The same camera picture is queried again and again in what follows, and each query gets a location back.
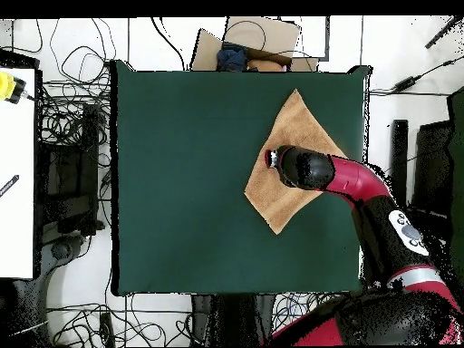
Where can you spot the tan terry towel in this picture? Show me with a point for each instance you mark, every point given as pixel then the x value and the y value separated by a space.
pixel 293 123

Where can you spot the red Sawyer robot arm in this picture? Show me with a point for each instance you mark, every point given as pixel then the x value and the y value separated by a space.
pixel 351 177

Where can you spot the dark green table cloth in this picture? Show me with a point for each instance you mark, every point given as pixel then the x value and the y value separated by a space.
pixel 181 181

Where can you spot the orange garment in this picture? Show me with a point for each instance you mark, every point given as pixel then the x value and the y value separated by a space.
pixel 264 66

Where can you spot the dark blue garment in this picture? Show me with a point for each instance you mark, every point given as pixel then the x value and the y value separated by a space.
pixel 232 58

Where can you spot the brown cardboard box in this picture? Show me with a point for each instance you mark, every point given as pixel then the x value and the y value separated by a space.
pixel 275 36

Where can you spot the black upright bar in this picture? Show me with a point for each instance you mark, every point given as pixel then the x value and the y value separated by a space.
pixel 398 156

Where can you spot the black power adapter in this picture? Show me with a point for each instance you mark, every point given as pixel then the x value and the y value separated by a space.
pixel 406 83

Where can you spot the black monitor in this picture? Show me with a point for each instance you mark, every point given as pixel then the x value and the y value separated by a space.
pixel 433 166

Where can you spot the thin black rod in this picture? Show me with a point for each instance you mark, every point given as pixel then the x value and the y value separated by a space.
pixel 444 32

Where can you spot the dark grey stand base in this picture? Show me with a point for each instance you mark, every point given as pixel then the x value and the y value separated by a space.
pixel 61 250

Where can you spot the black power strip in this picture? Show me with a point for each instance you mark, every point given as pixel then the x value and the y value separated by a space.
pixel 106 330

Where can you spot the white board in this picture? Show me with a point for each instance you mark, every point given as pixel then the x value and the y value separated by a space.
pixel 16 224

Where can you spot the black marker pen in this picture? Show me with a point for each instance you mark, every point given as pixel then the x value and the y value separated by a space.
pixel 9 185

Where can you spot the yellow and black tool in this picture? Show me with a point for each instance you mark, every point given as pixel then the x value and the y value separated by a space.
pixel 7 87

